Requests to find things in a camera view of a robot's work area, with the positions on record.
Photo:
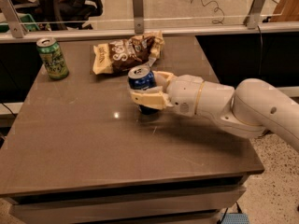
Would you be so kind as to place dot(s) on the green plastic bin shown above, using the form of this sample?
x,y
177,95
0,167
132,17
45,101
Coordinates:
x,y
26,20

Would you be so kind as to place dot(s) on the glass barrier panel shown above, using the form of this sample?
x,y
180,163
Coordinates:
x,y
171,17

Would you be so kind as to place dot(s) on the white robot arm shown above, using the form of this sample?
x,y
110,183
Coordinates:
x,y
247,110

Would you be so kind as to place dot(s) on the blue pepsi can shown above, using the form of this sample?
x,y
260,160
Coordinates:
x,y
141,78

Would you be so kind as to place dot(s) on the middle metal glass bracket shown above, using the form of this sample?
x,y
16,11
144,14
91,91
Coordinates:
x,y
138,13

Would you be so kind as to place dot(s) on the seated person in dark clothes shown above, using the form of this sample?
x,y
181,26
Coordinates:
x,y
61,14

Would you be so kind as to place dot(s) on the blue perforated floor object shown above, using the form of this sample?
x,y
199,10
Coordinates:
x,y
234,219

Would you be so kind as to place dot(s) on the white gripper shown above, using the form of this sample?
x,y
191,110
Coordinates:
x,y
183,93

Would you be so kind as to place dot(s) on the left metal glass bracket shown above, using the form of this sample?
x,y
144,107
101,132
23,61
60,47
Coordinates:
x,y
14,23

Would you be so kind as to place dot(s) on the right metal glass bracket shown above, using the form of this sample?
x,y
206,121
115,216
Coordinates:
x,y
252,19

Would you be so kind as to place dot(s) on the grey table drawer front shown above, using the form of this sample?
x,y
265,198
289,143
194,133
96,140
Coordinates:
x,y
181,206

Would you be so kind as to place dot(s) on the brown chip bag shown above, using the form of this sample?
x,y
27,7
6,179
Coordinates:
x,y
121,55

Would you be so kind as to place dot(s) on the metal glass bracket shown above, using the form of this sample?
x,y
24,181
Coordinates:
x,y
252,19
138,13
14,23

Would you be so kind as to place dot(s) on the green soda can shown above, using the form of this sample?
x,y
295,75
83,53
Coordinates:
x,y
52,57

